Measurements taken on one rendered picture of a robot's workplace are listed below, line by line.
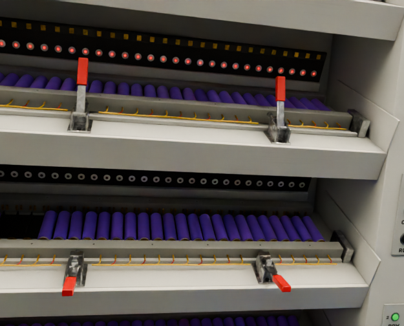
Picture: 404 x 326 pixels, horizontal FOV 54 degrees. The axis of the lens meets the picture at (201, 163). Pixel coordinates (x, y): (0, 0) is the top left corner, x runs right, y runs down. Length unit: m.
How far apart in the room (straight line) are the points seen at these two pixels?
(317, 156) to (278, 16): 0.20
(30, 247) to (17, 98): 0.20
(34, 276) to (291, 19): 0.48
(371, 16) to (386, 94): 0.11
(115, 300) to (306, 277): 0.28
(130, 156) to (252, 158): 0.16
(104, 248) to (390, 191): 0.42
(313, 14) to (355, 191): 0.29
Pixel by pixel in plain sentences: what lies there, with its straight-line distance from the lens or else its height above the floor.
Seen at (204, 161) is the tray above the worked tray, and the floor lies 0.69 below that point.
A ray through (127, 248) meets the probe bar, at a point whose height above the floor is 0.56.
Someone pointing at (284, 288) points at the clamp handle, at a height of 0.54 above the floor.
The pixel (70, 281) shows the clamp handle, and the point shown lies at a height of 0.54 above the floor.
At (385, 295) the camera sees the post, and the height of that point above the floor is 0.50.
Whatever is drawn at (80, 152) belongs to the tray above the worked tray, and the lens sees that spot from 0.52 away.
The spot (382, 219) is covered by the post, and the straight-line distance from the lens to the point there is 0.65.
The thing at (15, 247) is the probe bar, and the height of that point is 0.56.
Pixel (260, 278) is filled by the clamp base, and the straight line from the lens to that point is 0.60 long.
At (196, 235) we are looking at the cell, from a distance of 0.63.
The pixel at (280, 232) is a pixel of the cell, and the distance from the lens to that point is 0.67.
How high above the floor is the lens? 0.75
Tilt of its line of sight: 7 degrees down
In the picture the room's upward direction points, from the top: 4 degrees clockwise
